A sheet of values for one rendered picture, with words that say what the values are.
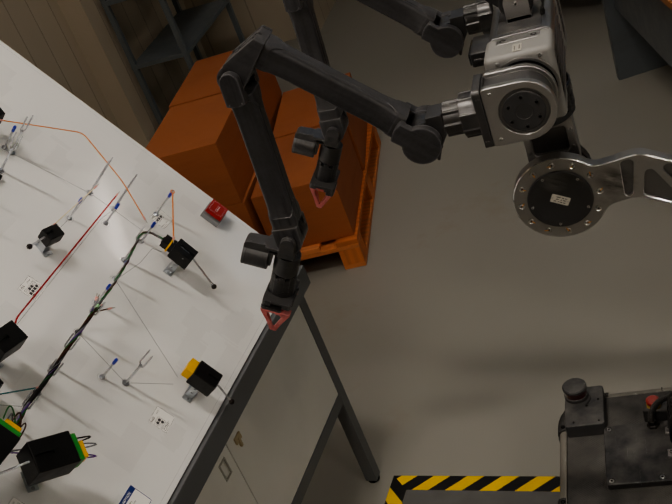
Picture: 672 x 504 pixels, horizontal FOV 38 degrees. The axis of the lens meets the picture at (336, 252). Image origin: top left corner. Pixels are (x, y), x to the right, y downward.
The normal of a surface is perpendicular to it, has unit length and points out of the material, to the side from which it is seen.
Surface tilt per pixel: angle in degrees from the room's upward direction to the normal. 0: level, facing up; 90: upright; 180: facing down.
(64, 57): 90
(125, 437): 54
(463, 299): 0
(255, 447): 90
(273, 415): 90
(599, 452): 0
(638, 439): 0
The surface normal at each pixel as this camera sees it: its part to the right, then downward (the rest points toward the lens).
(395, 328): -0.33, -0.80
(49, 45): 0.93, -0.17
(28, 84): 0.54, -0.55
